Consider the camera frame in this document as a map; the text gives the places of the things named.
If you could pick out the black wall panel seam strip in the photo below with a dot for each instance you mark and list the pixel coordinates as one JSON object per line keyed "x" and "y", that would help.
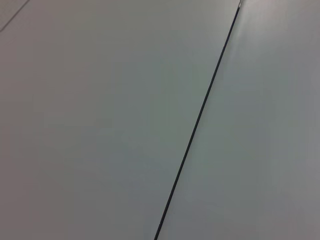
{"x": 198, "y": 119}

